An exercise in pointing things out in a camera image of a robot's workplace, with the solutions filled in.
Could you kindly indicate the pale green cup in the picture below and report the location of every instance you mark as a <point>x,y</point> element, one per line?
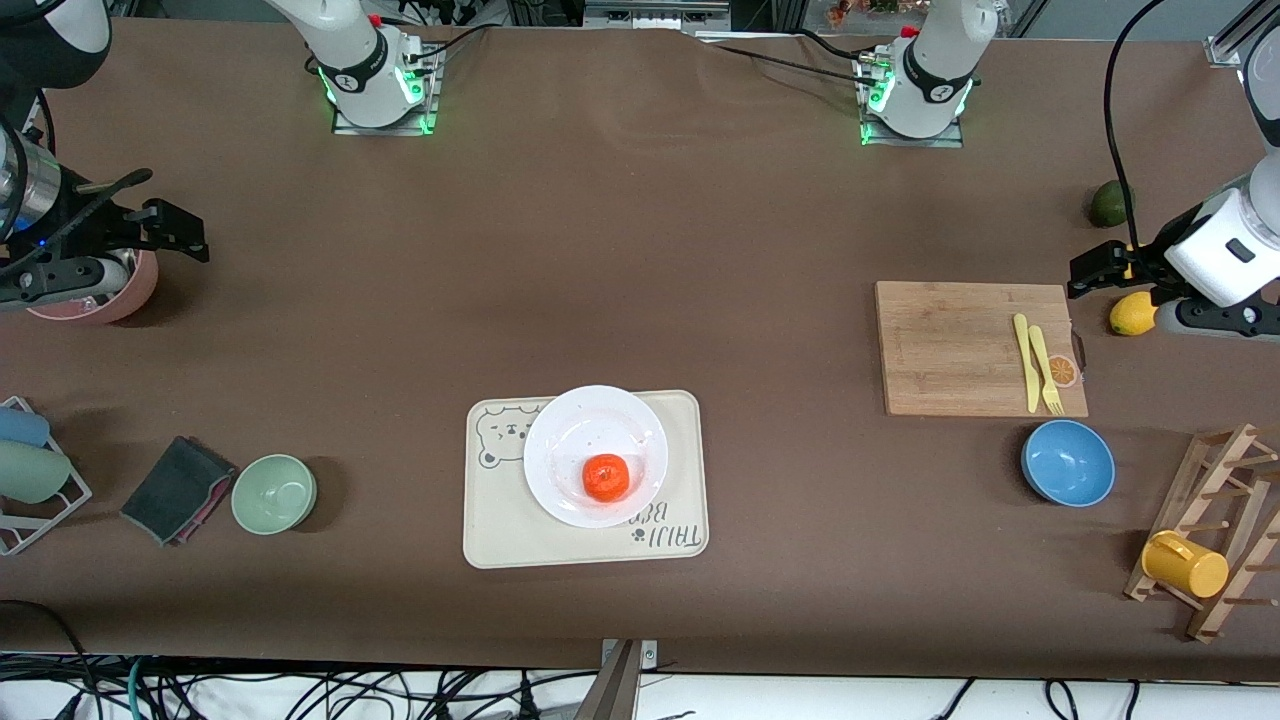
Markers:
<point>30,472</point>

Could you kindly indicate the white round plate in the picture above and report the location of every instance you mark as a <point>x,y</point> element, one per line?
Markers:
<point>560,440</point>

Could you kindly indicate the wooden mug rack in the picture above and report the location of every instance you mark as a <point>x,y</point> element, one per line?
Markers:
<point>1225,540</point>

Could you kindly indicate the yellow plastic fork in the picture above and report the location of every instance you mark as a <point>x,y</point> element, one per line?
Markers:
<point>1043,360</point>

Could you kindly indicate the pale green bowl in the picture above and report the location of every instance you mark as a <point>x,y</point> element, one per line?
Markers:
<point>274,494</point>

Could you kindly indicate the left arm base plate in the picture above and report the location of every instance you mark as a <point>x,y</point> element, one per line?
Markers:
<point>950,141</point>

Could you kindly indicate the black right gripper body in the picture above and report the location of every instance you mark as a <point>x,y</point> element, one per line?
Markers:
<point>82,221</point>

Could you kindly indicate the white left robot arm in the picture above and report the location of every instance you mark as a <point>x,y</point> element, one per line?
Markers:
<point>935,60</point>

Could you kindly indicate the brown table cover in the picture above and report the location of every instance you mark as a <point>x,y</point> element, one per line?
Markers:
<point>800,250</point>

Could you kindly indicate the yellow plastic knife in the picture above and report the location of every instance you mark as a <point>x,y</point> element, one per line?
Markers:
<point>1029,370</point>

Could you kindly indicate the yellow mug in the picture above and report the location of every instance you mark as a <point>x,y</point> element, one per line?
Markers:
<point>1185,565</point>

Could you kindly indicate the metal table bracket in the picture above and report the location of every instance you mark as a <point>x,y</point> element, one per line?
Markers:
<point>625,690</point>

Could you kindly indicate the dark green avocado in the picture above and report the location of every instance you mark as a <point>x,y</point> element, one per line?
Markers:
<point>1106,203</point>

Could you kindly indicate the blue bowl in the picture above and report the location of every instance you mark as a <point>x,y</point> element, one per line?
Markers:
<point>1068,463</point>

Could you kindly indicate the pink bowl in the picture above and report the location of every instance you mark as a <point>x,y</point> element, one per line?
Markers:
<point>143,285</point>

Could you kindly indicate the wooden cutting board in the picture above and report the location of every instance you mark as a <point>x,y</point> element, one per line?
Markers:
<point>940,340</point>

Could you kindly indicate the orange fruit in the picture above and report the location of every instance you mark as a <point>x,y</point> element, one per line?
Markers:
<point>607,478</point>

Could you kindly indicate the beige bear print tray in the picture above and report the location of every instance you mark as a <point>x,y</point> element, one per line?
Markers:
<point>500,520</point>

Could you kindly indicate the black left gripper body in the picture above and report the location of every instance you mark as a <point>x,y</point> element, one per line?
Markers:
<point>1147,257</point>

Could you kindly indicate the blue cup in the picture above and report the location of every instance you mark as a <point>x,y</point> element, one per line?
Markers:
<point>22,427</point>

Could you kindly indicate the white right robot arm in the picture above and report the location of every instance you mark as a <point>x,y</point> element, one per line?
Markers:
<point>360,60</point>

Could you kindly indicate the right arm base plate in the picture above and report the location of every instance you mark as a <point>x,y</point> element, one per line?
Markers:
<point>345,124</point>

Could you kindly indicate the aluminium frame profile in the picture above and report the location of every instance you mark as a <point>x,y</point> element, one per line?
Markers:
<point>1225,50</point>

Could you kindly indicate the orange slice tag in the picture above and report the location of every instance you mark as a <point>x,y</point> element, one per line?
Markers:
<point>1062,371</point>

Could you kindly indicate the dark folded cloth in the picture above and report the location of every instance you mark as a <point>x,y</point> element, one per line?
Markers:
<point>175,490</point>

